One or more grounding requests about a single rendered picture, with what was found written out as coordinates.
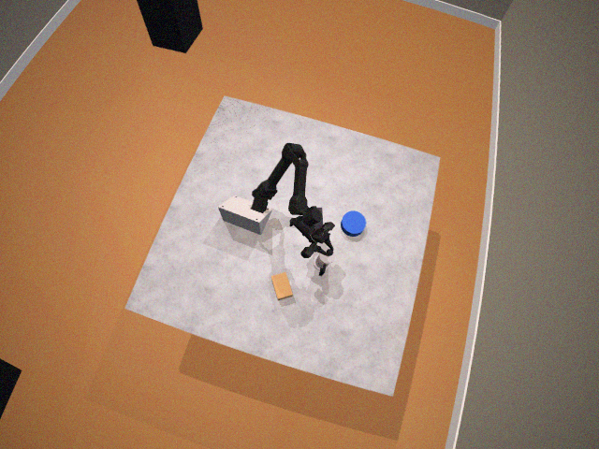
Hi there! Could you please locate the glass coffee press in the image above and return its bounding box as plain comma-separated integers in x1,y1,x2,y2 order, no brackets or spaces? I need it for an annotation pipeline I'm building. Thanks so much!
314,248,336,276

